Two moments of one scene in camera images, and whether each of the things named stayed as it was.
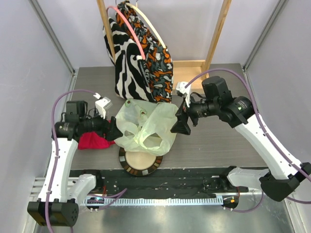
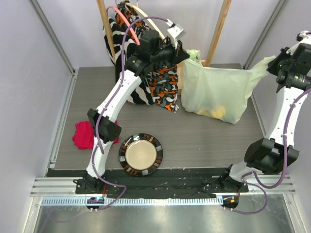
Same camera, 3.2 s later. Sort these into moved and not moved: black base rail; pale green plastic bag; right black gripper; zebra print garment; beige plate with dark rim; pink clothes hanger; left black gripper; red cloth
Moved: pale green plastic bag; left black gripper; right black gripper
Not moved: black base rail; pink clothes hanger; beige plate with dark rim; red cloth; zebra print garment
